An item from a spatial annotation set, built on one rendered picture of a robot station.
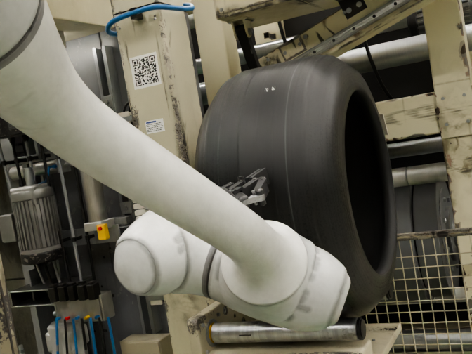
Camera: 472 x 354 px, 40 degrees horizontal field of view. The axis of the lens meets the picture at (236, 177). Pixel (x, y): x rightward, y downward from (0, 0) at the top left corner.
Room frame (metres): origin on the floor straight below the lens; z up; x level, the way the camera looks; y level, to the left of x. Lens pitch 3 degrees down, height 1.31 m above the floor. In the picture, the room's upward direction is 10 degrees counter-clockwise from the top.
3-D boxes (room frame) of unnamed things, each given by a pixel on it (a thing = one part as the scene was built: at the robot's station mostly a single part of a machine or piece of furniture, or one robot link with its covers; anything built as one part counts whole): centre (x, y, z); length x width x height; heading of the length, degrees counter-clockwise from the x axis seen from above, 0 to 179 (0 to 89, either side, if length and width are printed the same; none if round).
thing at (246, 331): (1.34, -0.04, 0.90); 0.35 x 0.05 x 0.05; 65
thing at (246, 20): (1.76, -0.08, 1.61); 0.06 x 0.06 x 0.05; 65
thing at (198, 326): (1.55, 0.06, 0.90); 0.40 x 0.03 x 0.10; 155
